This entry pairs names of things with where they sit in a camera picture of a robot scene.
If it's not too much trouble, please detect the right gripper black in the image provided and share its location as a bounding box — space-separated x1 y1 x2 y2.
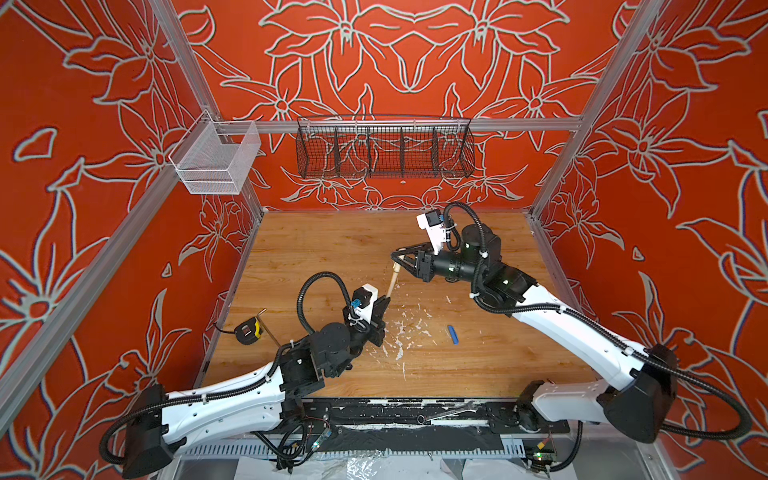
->
390 239 489 286

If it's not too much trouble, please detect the beige pen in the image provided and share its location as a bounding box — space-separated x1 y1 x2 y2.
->
386 263 401 297

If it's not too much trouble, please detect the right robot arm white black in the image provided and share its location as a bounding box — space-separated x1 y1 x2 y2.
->
391 225 677 443

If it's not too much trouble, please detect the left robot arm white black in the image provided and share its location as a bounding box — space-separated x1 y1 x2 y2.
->
117 297 390 479

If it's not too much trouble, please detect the blue pen cap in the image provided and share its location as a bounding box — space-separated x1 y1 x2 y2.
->
447 325 459 345

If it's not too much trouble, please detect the yellow black tape measure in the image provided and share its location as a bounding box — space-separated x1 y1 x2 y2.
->
233 317 262 345

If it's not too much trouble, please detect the white mesh basket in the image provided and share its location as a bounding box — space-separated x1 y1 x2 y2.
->
169 111 262 195

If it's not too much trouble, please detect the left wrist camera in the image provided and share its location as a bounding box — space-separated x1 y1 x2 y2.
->
348 284 378 323

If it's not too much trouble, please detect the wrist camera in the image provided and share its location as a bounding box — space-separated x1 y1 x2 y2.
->
416 209 451 255
348 284 378 323

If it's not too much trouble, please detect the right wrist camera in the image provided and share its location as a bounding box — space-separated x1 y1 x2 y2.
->
416 209 451 255

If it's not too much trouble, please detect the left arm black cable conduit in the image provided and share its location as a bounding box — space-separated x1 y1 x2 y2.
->
296 271 354 336

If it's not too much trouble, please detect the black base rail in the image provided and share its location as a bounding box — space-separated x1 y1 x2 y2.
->
281 397 571 436

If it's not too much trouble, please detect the black wire basket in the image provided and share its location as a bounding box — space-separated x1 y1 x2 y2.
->
296 114 477 180

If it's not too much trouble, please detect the white cable duct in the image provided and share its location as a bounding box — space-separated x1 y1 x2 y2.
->
180 437 526 461

